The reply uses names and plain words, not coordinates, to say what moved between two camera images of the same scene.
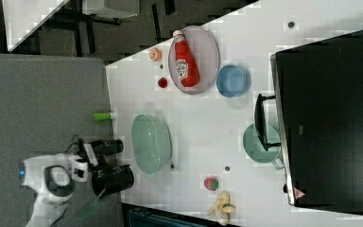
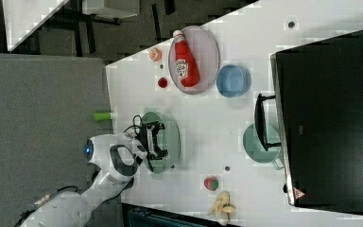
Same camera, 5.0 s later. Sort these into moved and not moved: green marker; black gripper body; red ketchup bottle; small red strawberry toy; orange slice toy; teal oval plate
Moved: black gripper body; teal oval plate
Not moved: red ketchup bottle; orange slice toy; small red strawberry toy; green marker
